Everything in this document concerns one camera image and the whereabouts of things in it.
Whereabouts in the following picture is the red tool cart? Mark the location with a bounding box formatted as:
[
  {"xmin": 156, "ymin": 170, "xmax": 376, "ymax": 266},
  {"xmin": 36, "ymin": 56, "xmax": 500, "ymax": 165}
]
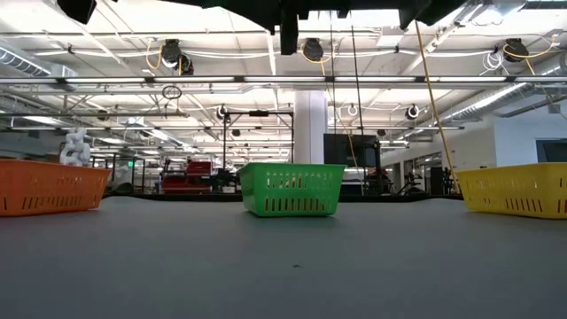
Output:
[{"xmin": 161, "ymin": 159, "xmax": 214, "ymax": 195}]

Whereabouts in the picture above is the long ceiling light bar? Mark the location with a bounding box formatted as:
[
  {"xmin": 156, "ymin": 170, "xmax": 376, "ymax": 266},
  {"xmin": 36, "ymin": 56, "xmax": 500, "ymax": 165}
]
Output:
[{"xmin": 0, "ymin": 75, "xmax": 567, "ymax": 84}]

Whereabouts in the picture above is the black monitor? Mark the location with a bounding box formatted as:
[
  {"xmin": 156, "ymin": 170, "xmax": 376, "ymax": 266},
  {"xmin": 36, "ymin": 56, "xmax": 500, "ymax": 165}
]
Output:
[{"xmin": 322, "ymin": 133, "xmax": 382, "ymax": 168}]

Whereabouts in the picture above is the black ceiling cable reel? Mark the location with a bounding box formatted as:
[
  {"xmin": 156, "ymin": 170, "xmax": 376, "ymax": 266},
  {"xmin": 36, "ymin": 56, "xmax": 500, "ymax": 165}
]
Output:
[
  {"xmin": 503, "ymin": 37, "xmax": 531, "ymax": 63},
  {"xmin": 302, "ymin": 37, "xmax": 325, "ymax": 62},
  {"xmin": 159, "ymin": 38, "xmax": 195, "ymax": 76}
]

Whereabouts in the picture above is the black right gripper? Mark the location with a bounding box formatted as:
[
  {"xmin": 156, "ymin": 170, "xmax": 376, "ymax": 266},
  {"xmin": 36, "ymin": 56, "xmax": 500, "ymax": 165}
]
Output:
[{"xmin": 159, "ymin": 0, "xmax": 400, "ymax": 57}]

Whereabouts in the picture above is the yellow plastic basket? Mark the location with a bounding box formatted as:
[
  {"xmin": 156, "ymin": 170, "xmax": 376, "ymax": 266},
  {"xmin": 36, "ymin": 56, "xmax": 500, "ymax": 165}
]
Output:
[{"xmin": 455, "ymin": 161, "xmax": 567, "ymax": 221}]

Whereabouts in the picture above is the orange plastic basket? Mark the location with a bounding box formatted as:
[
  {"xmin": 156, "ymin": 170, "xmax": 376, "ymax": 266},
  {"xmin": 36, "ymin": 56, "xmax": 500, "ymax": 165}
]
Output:
[{"xmin": 0, "ymin": 159, "xmax": 113, "ymax": 218}]

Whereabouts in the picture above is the green plastic basket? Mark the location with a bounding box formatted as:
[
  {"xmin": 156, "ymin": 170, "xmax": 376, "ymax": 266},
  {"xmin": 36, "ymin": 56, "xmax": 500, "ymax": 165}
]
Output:
[{"xmin": 237, "ymin": 162, "xmax": 347, "ymax": 218}]

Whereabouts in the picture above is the black table frame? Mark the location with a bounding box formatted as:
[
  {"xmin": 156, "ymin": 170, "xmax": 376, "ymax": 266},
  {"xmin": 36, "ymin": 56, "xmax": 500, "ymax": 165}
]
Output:
[{"xmin": 104, "ymin": 191, "xmax": 464, "ymax": 204}]

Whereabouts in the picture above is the white building pillar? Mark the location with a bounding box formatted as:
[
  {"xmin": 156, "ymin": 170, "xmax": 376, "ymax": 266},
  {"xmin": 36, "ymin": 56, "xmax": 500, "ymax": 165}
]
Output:
[{"xmin": 293, "ymin": 90, "xmax": 329, "ymax": 165}]

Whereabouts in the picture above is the silver ventilation duct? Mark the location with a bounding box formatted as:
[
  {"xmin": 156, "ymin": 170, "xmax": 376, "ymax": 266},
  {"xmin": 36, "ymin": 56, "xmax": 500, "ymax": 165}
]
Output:
[
  {"xmin": 0, "ymin": 43, "xmax": 79, "ymax": 92},
  {"xmin": 436, "ymin": 52, "xmax": 567, "ymax": 124}
]

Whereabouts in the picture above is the yellow hanging cable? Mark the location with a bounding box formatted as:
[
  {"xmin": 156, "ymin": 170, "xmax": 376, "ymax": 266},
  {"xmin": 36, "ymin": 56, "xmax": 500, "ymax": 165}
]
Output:
[{"xmin": 414, "ymin": 19, "xmax": 462, "ymax": 196}]

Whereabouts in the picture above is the white knobbly object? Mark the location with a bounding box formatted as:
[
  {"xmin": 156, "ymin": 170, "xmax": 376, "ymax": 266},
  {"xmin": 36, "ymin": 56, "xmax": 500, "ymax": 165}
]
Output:
[{"xmin": 59, "ymin": 128, "xmax": 92, "ymax": 167}]

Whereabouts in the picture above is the black metal frame rig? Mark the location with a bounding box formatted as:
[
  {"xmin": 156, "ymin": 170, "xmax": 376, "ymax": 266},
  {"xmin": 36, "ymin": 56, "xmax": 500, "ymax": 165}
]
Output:
[{"xmin": 222, "ymin": 109, "xmax": 296, "ymax": 166}]

